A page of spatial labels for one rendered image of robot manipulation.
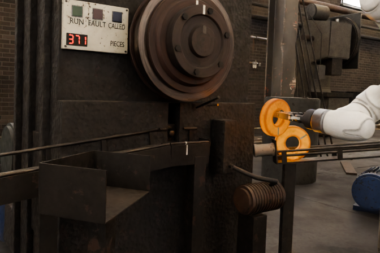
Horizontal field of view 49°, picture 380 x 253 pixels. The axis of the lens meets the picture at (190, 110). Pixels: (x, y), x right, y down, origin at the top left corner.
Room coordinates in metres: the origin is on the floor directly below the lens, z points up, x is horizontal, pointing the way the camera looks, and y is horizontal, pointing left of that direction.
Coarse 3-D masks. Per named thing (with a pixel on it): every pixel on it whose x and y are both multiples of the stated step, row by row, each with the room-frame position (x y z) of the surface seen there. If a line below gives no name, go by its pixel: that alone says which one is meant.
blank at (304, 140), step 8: (288, 128) 1.83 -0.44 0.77; (296, 128) 1.82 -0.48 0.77; (280, 136) 1.83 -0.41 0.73; (288, 136) 1.83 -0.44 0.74; (296, 136) 1.82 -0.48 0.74; (304, 136) 1.82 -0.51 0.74; (280, 144) 1.83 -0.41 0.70; (304, 144) 1.82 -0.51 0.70; (280, 152) 1.83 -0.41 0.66; (288, 152) 1.83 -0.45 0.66; (296, 152) 1.82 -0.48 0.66; (304, 152) 1.82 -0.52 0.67
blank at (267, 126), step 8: (264, 104) 1.66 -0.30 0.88; (272, 104) 1.65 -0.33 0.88; (280, 104) 1.68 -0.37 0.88; (264, 112) 1.64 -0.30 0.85; (272, 112) 1.65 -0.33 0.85; (264, 120) 1.63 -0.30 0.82; (272, 120) 1.65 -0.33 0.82; (280, 120) 1.70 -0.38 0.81; (264, 128) 1.65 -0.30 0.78; (272, 128) 1.66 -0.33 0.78; (280, 128) 1.69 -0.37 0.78
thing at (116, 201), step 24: (48, 168) 1.07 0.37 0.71; (72, 168) 1.05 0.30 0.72; (96, 168) 1.32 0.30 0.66; (120, 168) 1.29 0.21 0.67; (144, 168) 1.27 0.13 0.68; (48, 192) 1.07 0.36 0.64; (72, 192) 1.05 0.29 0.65; (96, 192) 1.03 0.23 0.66; (120, 192) 1.25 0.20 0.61; (144, 192) 1.25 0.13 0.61; (72, 216) 1.05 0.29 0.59; (96, 216) 1.02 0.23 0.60; (96, 240) 1.17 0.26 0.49
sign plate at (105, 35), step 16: (64, 0) 1.50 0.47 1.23; (64, 16) 1.50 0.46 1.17; (112, 16) 1.61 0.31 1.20; (64, 32) 1.51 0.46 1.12; (80, 32) 1.54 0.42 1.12; (96, 32) 1.58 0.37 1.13; (112, 32) 1.61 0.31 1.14; (64, 48) 1.51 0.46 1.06; (80, 48) 1.54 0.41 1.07; (96, 48) 1.58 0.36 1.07; (112, 48) 1.61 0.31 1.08
